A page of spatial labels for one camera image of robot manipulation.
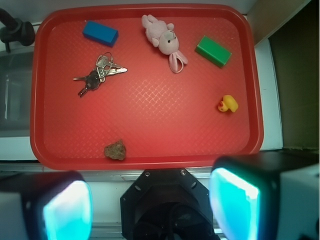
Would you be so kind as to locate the stainless steel sink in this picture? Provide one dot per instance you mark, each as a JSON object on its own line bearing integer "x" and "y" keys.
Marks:
{"x": 15, "y": 92}

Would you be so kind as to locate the brown rock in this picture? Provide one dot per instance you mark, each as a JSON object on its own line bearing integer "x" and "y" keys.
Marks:
{"x": 115, "y": 151}

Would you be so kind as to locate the red plastic tray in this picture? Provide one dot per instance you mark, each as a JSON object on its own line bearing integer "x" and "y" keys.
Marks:
{"x": 165, "y": 119}

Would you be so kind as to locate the green rectangular block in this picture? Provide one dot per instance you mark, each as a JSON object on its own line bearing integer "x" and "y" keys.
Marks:
{"x": 213, "y": 51}

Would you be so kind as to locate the blue rectangular block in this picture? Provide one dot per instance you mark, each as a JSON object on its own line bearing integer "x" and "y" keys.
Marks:
{"x": 100, "y": 33}

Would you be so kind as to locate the pink plush bunny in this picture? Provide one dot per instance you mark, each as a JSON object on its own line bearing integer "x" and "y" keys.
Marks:
{"x": 162, "y": 36}

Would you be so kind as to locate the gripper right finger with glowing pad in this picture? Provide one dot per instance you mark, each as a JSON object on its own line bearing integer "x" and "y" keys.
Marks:
{"x": 271, "y": 195}

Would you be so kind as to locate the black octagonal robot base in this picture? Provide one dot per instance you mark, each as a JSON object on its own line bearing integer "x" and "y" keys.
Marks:
{"x": 167, "y": 204}

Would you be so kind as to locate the bunch of metal keys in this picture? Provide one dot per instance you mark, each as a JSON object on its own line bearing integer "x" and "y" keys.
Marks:
{"x": 104, "y": 67}

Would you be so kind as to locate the yellow rubber duck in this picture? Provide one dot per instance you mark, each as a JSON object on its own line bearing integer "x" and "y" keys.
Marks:
{"x": 228, "y": 103}

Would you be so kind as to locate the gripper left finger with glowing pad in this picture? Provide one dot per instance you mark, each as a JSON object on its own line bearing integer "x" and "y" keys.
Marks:
{"x": 45, "y": 206}

